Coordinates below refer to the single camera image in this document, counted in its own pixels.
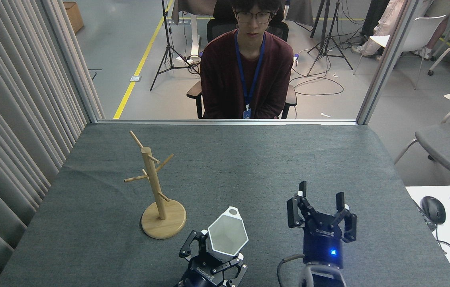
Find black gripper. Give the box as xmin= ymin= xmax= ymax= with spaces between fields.
xmin=175 ymin=230 xmax=248 ymax=287
xmin=287 ymin=181 xmax=357 ymax=269

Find white hexagonal cup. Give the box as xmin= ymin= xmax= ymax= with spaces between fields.
xmin=207 ymin=206 xmax=249 ymax=257

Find wooden cup rack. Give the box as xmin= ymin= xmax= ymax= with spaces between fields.
xmin=124 ymin=130 xmax=187 ymax=240

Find grey table cloth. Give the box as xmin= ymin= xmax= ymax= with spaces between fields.
xmin=0 ymin=123 xmax=450 ymax=287

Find black computer mouse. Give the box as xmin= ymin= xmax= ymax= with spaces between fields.
xmin=421 ymin=196 xmax=446 ymax=225

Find black tripod stand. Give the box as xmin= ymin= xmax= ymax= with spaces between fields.
xmin=307 ymin=0 xmax=353 ymax=76
xmin=150 ymin=0 xmax=201 ymax=92

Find black office chair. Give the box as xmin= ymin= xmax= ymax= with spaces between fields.
xmin=187 ymin=0 xmax=297 ymax=120

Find person in the background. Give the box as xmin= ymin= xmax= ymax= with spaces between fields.
xmin=350 ymin=0 xmax=450 ymax=61

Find white plastic chair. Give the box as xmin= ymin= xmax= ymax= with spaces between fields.
xmin=353 ymin=15 xmax=447 ymax=90

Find black-framed glasses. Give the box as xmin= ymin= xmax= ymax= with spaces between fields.
xmin=235 ymin=11 xmax=277 ymax=24

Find beige pleated curtain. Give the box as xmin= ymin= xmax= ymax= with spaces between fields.
xmin=0 ymin=0 xmax=90 ymax=287

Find cardboard box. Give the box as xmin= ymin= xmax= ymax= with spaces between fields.
xmin=63 ymin=2 xmax=84 ymax=34

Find blue lanyard with badge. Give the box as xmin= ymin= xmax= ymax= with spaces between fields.
xmin=235 ymin=29 xmax=266 ymax=120

